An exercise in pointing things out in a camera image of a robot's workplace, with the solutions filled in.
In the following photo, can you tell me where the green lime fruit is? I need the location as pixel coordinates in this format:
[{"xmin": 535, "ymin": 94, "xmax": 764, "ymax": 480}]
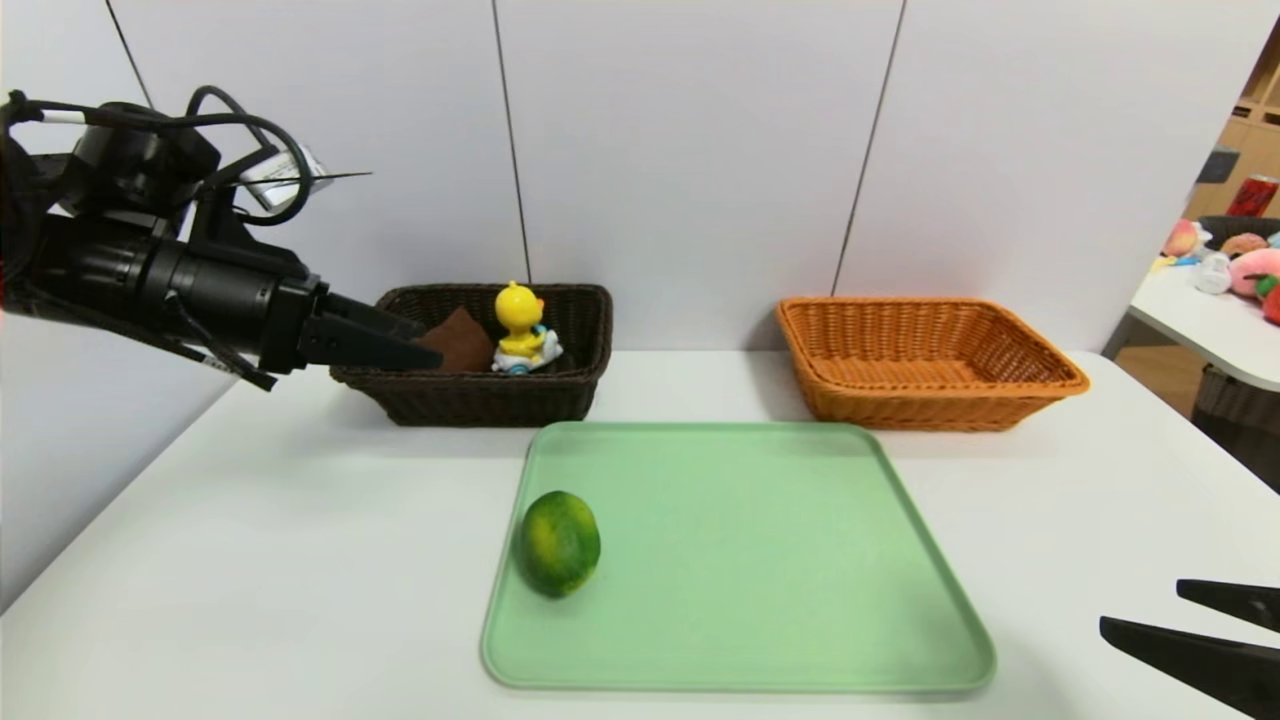
[{"xmin": 515, "ymin": 490, "xmax": 602, "ymax": 599}]

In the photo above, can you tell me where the white side table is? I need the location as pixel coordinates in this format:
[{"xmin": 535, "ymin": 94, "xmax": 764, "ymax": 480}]
[{"xmin": 1130, "ymin": 262, "xmax": 1280, "ymax": 393}]

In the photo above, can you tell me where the wooden shelf unit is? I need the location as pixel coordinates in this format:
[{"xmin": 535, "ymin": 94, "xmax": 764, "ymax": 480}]
[{"xmin": 1184, "ymin": 20, "xmax": 1280, "ymax": 221}]

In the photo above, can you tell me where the orange wicker basket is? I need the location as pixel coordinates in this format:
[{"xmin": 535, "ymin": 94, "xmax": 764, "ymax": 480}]
[{"xmin": 777, "ymin": 296, "xmax": 1091, "ymax": 433}]

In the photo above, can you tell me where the red drink can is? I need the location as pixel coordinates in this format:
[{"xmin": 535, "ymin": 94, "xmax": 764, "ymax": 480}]
[{"xmin": 1226, "ymin": 174, "xmax": 1280, "ymax": 219}]

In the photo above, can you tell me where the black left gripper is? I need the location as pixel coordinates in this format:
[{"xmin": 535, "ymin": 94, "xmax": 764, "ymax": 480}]
[{"xmin": 159, "ymin": 238, "xmax": 444, "ymax": 375}]

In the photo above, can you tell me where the dark brown wicker basket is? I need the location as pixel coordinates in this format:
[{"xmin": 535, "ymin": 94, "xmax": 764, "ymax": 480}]
[{"xmin": 329, "ymin": 283, "xmax": 614, "ymax": 429}]

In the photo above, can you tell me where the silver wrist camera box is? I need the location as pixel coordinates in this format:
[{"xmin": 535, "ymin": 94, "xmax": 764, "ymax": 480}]
[{"xmin": 238, "ymin": 143, "xmax": 331, "ymax": 211}]

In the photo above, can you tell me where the dark wicker bin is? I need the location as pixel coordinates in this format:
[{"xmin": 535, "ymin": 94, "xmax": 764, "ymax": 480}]
[{"xmin": 1191, "ymin": 363, "xmax": 1280, "ymax": 491}]

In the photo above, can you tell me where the large pink plush toy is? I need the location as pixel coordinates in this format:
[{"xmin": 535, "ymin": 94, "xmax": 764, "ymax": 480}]
[{"xmin": 1230, "ymin": 247, "xmax": 1280, "ymax": 301}]

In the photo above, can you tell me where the black storage basket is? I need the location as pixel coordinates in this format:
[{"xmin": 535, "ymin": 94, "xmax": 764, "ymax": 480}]
[{"xmin": 1198, "ymin": 214, "xmax": 1280, "ymax": 253}]

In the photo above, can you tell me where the light green plastic tray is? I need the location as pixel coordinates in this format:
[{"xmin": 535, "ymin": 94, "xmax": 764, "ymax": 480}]
[{"xmin": 480, "ymin": 420, "xmax": 997, "ymax": 694}]

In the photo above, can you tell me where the brown towel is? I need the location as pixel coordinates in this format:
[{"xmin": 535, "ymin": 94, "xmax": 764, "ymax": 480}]
[{"xmin": 415, "ymin": 306, "xmax": 498, "ymax": 374}]

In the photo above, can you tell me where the yellow duck scooter toy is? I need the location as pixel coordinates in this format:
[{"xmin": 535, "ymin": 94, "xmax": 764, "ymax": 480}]
[{"xmin": 490, "ymin": 281, "xmax": 563, "ymax": 377}]

